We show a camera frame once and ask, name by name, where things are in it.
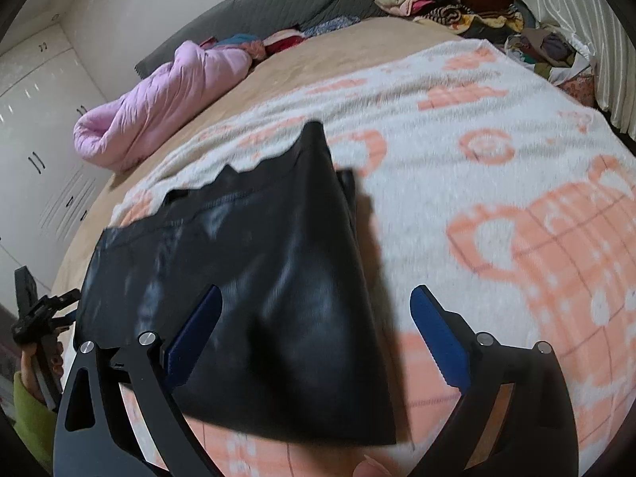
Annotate black leather jacket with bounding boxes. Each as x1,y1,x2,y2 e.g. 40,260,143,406
74,122,396,446

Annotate green left sleeve forearm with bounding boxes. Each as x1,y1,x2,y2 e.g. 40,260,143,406
14,372,57,475

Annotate red and blue clothes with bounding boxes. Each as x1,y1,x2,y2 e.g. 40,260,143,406
200,16,361,62

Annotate pile of mixed clothes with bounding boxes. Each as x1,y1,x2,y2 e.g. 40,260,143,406
373,0,595,107

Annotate person's left hand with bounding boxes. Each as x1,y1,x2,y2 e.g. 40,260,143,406
21,341,64,404

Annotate white glossy wardrobe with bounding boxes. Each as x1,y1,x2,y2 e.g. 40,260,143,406
0,26,110,314

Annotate white orange patterned blanket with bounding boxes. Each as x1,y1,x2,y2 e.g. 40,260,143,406
112,40,635,476

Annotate pink quilted comforter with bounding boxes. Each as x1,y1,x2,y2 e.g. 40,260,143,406
73,41,252,173

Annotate tan bed sheet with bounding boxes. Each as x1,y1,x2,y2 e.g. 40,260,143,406
53,17,458,293

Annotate white satin curtain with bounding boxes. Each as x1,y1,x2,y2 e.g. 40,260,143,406
522,0,635,138

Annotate grey upholstered headboard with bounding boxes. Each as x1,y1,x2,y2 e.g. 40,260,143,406
135,0,384,79

